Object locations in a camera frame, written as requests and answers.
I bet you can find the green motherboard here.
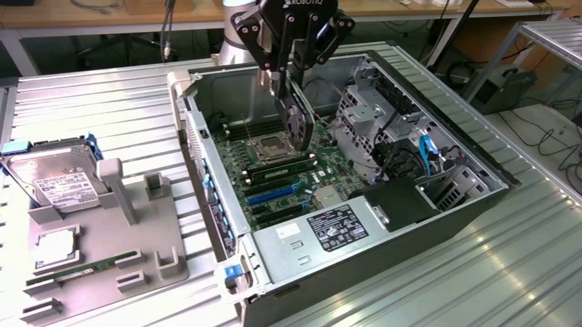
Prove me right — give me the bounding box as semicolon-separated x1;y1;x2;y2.
210;112;369;232

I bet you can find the long black wire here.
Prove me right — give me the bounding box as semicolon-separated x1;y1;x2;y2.
302;77;346;103

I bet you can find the black chair base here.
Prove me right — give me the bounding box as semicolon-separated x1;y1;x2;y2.
74;33;181;69

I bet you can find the black floor machine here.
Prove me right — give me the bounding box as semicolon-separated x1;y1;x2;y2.
469;66;537;116

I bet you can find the metal CPU socket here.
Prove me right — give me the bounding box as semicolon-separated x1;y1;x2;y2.
244;134;298;165

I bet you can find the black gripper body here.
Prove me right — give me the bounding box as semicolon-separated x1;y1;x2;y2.
257;0;340;40

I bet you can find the wooden desk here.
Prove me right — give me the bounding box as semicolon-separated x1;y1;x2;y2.
0;0;568;78

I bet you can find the open black PC case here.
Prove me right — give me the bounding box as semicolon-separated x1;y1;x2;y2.
166;49;523;327

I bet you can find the graphics card with fan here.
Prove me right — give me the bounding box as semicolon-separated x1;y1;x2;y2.
254;66;314;153

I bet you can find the silver CPU chip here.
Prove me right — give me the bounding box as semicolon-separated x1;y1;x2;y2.
34;232;78;270

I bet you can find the grey coiled cable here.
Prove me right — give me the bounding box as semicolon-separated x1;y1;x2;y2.
69;0;124;15

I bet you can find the black RAM slot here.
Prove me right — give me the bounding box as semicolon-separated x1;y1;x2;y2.
224;119;285;132
226;127;288;141
224;123;286;136

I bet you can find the black wire bundle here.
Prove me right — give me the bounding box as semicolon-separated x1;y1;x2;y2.
370;138;431;181

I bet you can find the silver metal disk bay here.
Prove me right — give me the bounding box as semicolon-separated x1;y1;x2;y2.
336;84;412;173

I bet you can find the black long expansion slot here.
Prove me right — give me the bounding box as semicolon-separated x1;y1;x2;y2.
253;213;304;231
244;179;292;198
250;202;301;221

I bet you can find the grey parts rack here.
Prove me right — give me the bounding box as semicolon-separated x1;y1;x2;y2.
19;157;192;324

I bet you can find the blue wire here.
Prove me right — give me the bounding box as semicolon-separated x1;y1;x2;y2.
417;134;440;178

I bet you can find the installed green RAM stick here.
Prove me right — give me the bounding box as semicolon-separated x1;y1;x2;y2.
248;159;314;181

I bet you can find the blue expansion slot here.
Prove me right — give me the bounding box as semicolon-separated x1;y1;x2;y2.
246;188;297;206

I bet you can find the socket locking lever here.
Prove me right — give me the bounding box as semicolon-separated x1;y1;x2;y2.
240;113;254;144

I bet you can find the silver hard disk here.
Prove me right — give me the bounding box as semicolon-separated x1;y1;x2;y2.
6;144;113;215

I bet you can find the black coiled floor cable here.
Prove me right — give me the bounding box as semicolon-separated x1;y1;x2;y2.
445;60;475;86

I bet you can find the silver chipset heatsink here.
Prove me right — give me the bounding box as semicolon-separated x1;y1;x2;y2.
312;186;342;208

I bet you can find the grey cable with metal plug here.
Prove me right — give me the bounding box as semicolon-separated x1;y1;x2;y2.
158;0;177;63

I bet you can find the black stand pole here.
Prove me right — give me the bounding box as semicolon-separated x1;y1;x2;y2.
427;0;480;74

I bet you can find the silver power supply unit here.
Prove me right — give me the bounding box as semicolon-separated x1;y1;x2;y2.
250;194;397;285

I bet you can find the loose green RAM stick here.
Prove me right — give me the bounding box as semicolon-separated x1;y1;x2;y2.
25;250;138;286

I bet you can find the aluminium slat side table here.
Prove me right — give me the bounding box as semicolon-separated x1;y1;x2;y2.
463;20;582;103

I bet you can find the black cable on white table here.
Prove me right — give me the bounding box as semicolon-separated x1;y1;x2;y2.
495;110;582;187

